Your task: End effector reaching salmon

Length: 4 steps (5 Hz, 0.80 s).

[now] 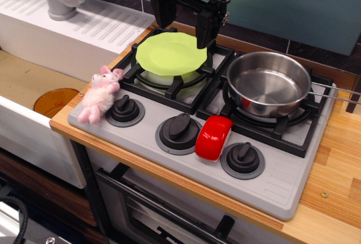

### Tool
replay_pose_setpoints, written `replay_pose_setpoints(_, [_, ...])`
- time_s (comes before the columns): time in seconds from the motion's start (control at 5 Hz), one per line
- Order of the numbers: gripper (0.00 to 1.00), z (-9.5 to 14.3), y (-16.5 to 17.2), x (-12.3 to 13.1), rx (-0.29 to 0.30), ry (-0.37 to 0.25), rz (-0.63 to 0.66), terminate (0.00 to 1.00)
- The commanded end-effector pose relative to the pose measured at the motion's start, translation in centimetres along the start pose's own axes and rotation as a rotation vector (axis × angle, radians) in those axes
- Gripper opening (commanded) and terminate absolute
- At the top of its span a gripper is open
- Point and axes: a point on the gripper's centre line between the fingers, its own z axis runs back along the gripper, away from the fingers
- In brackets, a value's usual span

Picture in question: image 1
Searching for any red salmon sushi toy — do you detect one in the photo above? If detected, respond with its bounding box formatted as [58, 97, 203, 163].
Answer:
[195, 116, 233, 162]

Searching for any lime green plastic plate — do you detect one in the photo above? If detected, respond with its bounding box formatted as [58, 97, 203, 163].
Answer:
[135, 32, 208, 76]

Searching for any left black burner grate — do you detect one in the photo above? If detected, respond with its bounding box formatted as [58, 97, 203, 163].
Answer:
[115, 27, 235, 114]

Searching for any black burner grate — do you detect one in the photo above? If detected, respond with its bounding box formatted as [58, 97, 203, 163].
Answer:
[196, 52, 333, 157]
[115, 27, 235, 114]

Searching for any stainless steel pan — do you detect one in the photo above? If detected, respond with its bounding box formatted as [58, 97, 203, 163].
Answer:
[226, 51, 346, 118]

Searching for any left black stove knob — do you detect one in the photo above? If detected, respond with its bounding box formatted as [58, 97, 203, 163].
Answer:
[105, 95, 146, 128]

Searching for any black stove knob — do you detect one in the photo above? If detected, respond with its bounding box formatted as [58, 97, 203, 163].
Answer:
[155, 113, 202, 156]
[105, 95, 146, 128]
[220, 142, 266, 180]

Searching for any middle black stove knob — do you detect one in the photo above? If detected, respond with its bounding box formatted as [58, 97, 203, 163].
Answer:
[155, 113, 202, 156]

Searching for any pink plush pig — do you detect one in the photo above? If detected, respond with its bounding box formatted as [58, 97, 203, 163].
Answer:
[77, 65, 124, 125]

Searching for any grey toy stove top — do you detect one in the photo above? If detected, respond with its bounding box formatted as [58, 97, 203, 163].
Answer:
[68, 42, 336, 220]

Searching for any right black burner grate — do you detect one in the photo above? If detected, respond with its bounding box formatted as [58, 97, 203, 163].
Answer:
[196, 52, 333, 157]

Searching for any white toy sink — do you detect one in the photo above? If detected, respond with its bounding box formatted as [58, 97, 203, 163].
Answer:
[1, 0, 154, 189]

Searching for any right black stove knob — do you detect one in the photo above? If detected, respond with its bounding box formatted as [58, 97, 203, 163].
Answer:
[220, 142, 266, 180]

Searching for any orange plastic bowl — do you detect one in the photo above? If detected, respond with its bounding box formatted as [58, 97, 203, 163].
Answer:
[33, 88, 79, 118]

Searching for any toy oven door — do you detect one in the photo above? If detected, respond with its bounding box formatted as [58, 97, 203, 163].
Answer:
[94, 163, 287, 243]

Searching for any black oven door handle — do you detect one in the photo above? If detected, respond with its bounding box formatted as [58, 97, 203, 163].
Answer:
[95, 168, 234, 244]

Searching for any black braided cable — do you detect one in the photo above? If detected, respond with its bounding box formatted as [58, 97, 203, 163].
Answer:
[0, 195, 29, 244]

